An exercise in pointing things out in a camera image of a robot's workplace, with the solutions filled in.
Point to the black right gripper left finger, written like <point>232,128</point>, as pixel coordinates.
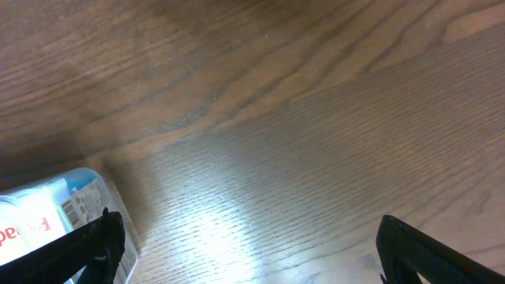
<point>95,249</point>

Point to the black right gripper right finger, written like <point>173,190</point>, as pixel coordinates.
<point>409,256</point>

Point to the clear plastic container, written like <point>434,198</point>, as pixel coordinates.
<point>58,188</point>

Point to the white blue medicine box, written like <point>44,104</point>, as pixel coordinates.
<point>85,205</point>

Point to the white blue Panadol box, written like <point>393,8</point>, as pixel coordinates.
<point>28,222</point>

